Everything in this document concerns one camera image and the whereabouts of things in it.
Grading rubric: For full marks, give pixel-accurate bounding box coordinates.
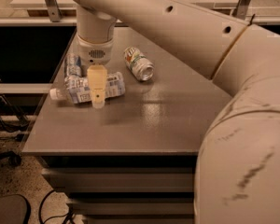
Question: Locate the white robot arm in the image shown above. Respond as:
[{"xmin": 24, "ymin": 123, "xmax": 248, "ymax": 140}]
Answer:
[{"xmin": 74, "ymin": 0, "xmax": 280, "ymax": 224}]

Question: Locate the grey drawer cabinet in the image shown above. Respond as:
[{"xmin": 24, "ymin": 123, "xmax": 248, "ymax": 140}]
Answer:
[{"xmin": 42, "ymin": 156, "xmax": 196, "ymax": 224}]

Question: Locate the black office chair base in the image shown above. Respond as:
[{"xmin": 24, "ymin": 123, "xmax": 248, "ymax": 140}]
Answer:
[{"xmin": 0, "ymin": 151, "xmax": 21, "ymax": 167}]

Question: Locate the black floor cable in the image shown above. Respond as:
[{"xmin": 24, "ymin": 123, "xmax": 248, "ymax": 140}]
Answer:
[{"xmin": 37, "ymin": 189, "xmax": 76, "ymax": 224}]

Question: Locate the metal frame railing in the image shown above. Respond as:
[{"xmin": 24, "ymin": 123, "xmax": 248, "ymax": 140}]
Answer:
[{"xmin": 0, "ymin": 0, "xmax": 280, "ymax": 28}]

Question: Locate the green white soda can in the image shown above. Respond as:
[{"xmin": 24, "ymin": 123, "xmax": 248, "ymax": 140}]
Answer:
[{"xmin": 124, "ymin": 47, "xmax": 154, "ymax": 81}]

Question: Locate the silver blue redbull can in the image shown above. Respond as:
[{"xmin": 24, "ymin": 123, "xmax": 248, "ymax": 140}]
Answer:
[{"xmin": 64, "ymin": 53, "xmax": 82, "ymax": 77}]

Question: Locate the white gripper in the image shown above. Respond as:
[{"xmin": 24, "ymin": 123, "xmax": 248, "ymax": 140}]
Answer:
[{"xmin": 77, "ymin": 35, "xmax": 113, "ymax": 109}]

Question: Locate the blue label plastic bottle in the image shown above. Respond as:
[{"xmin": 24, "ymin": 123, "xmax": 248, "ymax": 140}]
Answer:
[{"xmin": 49, "ymin": 72, "xmax": 125, "ymax": 105}]

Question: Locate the grey chair seat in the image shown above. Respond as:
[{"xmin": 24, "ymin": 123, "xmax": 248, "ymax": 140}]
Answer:
[{"xmin": 0, "ymin": 194, "xmax": 31, "ymax": 224}]

